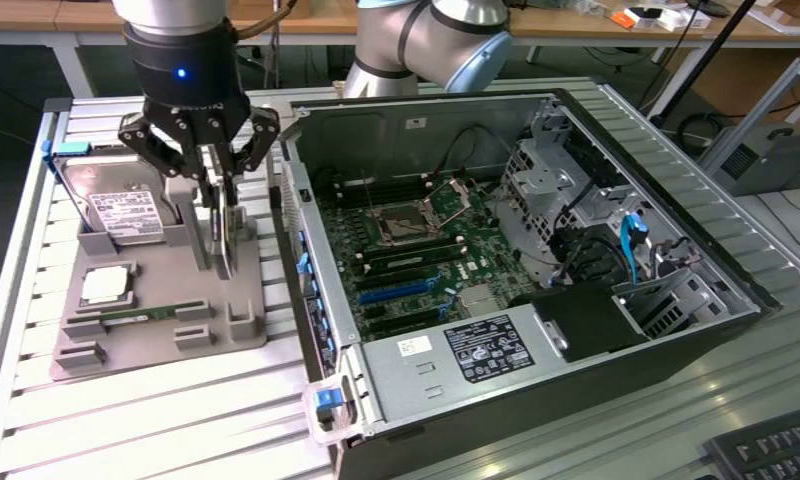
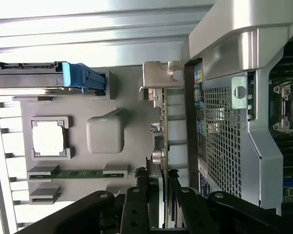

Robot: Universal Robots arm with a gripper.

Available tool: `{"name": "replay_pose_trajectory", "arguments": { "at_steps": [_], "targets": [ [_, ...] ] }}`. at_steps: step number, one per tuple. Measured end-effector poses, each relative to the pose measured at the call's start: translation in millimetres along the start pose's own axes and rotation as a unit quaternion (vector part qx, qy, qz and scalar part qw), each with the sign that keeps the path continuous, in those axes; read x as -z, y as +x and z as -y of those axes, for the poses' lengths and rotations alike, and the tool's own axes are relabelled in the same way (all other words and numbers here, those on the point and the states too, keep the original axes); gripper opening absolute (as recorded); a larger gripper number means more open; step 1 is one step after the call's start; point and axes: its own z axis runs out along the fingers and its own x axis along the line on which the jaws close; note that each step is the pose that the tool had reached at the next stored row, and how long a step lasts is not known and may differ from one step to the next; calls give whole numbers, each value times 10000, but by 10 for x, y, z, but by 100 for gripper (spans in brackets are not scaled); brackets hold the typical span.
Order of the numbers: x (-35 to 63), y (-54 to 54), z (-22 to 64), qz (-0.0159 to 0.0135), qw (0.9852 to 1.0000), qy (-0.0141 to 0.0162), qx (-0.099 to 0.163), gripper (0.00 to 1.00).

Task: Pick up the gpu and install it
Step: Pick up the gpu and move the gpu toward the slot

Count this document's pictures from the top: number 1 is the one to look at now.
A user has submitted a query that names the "green RAM stick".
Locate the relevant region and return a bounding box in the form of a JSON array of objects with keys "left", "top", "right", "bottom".
[{"left": 99, "top": 305, "right": 179, "bottom": 326}]

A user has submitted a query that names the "hard disk with blue carrier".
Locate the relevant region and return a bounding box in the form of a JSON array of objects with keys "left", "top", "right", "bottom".
[{"left": 41, "top": 140, "right": 181, "bottom": 246}]

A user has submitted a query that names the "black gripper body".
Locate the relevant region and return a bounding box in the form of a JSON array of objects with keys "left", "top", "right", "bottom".
[{"left": 120, "top": 17, "right": 256, "bottom": 159}]

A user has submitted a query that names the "black RAM slot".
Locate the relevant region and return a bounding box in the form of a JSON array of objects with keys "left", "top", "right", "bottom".
[
  {"left": 332, "top": 174, "right": 430, "bottom": 199},
  {"left": 336, "top": 186, "right": 436, "bottom": 209}
]

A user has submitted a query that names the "installed black RAM stick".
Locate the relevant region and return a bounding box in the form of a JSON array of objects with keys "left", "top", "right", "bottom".
[
  {"left": 357, "top": 235, "right": 466, "bottom": 264},
  {"left": 363, "top": 244, "right": 471, "bottom": 276}
]

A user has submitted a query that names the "black keyboard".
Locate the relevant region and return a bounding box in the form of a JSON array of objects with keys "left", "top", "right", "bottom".
[{"left": 702, "top": 401, "right": 800, "bottom": 480}]

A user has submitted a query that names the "thin locking lever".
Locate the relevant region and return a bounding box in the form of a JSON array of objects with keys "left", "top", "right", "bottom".
[{"left": 361, "top": 169, "right": 379, "bottom": 216}]

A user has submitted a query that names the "black expansion slot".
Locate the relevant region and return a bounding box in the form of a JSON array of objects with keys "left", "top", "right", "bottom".
[
  {"left": 353, "top": 269, "right": 424, "bottom": 293},
  {"left": 369, "top": 310, "right": 443, "bottom": 337}
]

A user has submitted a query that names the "silver metal disk bay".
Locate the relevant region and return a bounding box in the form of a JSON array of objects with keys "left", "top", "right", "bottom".
[{"left": 498, "top": 98, "right": 643, "bottom": 292}]

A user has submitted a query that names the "black open PC case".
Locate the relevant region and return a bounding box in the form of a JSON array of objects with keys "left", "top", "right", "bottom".
[{"left": 265, "top": 87, "right": 786, "bottom": 480}]

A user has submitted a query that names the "silver power supply unit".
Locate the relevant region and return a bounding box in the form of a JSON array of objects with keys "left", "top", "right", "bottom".
[{"left": 352, "top": 302, "right": 572, "bottom": 437}]

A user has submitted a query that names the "silver chipset heatsink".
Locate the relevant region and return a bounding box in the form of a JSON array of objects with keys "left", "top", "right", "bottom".
[{"left": 456, "top": 287, "right": 503, "bottom": 318}]

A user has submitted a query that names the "black plastic shroud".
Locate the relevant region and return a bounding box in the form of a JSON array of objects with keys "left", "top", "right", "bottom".
[{"left": 510, "top": 284, "right": 650, "bottom": 364}]

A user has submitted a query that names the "blue case latch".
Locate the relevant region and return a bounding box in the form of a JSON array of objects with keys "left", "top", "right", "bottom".
[{"left": 312, "top": 389, "right": 345, "bottom": 417}]

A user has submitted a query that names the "black stand pole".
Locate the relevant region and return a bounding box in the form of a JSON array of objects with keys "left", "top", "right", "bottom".
[{"left": 647, "top": 0, "right": 759, "bottom": 126}]

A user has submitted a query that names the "silver vented disk bay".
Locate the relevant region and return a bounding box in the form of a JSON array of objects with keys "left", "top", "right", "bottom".
[{"left": 610, "top": 269, "right": 736, "bottom": 342}]

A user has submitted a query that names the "metal socket cover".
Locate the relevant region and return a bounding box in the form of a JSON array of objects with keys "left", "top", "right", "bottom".
[{"left": 423, "top": 178, "right": 476, "bottom": 226}]

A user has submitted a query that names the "aluminium profile frame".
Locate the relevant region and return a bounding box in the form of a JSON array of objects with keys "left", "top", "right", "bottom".
[{"left": 696, "top": 56, "right": 800, "bottom": 167}]

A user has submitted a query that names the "small white box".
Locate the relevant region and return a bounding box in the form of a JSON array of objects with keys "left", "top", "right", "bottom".
[{"left": 659, "top": 9, "right": 712, "bottom": 33}]

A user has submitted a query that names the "CPU socket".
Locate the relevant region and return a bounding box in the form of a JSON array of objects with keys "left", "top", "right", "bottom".
[{"left": 365, "top": 202, "right": 442, "bottom": 249}]

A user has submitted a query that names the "brown cardboard box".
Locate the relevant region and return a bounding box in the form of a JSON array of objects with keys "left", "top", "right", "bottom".
[{"left": 231, "top": 0, "right": 321, "bottom": 22}]

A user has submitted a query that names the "green motherboard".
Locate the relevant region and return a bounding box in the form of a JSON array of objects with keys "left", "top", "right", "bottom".
[{"left": 312, "top": 177, "right": 543, "bottom": 341}]

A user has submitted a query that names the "black power wire bundle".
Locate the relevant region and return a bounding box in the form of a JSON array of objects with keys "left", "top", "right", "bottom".
[{"left": 548, "top": 224, "right": 632, "bottom": 292}]

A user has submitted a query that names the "black cable coil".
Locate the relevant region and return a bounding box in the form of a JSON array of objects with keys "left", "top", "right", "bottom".
[{"left": 676, "top": 112, "right": 716, "bottom": 149}]

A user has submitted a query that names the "grey metal cabinet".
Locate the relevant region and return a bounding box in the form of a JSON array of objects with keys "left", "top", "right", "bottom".
[{"left": 712, "top": 124, "right": 800, "bottom": 199}]

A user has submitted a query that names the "silver CPU chip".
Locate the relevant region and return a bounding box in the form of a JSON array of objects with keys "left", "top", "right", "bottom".
[{"left": 79, "top": 267, "right": 136, "bottom": 306}]

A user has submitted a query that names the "wooden desk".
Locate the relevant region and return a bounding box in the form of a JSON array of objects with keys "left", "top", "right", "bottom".
[
  {"left": 506, "top": 0, "right": 800, "bottom": 109},
  {"left": 0, "top": 0, "right": 361, "bottom": 99}
]

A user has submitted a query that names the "blue disk wire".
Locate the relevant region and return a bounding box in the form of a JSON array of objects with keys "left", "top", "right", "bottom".
[{"left": 615, "top": 212, "right": 650, "bottom": 287}]

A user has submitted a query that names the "black looped wire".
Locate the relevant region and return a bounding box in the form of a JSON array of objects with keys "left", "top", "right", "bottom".
[{"left": 438, "top": 124, "right": 512, "bottom": 177}]

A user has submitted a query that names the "graphics card with black fan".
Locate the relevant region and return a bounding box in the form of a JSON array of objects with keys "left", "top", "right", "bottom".
[{"left": 199, "top": 144, "right": 245, "bottom": 282}]

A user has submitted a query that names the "dark arm cable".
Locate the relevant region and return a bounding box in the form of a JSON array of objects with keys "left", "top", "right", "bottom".
[{"left": 235, "top": 0, "right": 301, "bottom": 96}]

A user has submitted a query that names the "grey plastic parts rack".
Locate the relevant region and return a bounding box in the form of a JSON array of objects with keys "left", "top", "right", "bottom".
[{"left": 48, "top": 172, "right": 269, "bottom": 384}]

